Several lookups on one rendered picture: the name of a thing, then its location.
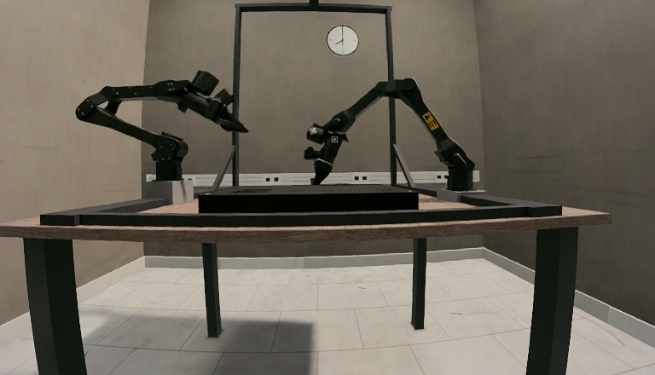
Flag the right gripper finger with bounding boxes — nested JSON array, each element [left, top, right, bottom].
[[214, 104, 244, 128], [226, 126, 249, 133]]

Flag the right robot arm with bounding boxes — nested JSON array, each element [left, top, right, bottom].
[[76, 70, 219, 182]]

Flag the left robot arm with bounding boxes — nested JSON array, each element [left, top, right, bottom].
[[306, 78, 477, 192]]

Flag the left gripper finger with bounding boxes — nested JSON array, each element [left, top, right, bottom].
[[313, 167, 329, 185]]

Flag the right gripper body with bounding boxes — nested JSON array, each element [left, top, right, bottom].
[[197, 98, 229, 131]]

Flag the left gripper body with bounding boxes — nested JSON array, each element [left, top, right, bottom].
[[313, 146, 338, 172]]

